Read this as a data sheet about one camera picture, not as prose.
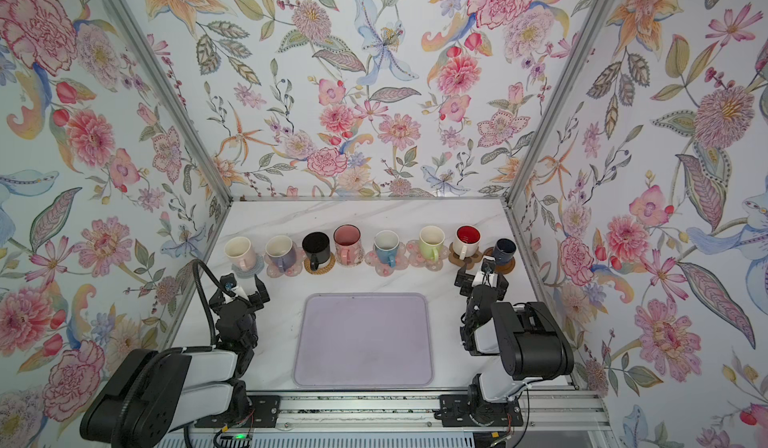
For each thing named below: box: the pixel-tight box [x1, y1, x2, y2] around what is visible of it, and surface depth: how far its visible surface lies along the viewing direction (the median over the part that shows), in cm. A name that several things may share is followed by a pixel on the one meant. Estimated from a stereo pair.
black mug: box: [302, 231, 330, 271], surface depth 97 cm
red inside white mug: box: [452, 224, 482, 260], surface depth 102 cm
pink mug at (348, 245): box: [333, 224, 364, 266], surface depth 98 cm
